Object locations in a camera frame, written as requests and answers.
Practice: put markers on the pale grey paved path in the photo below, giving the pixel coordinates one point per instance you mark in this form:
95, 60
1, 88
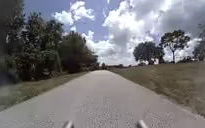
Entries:
100, 98

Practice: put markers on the round dark tree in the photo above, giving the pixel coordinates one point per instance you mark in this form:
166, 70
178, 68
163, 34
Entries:
146, 52

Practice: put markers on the row of dark trees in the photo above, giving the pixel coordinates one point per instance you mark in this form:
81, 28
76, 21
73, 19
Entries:
36, 50

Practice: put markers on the robot's own part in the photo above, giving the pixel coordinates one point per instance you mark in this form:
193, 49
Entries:
142, 124
69, 124

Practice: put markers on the tall thin-trunked tree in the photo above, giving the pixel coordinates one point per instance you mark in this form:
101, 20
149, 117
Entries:
174, 38

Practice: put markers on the dry grass slope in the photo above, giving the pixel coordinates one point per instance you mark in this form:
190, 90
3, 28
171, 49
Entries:
180, 80

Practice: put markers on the shaded grass verge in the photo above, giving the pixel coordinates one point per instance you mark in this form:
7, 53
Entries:
20, 91

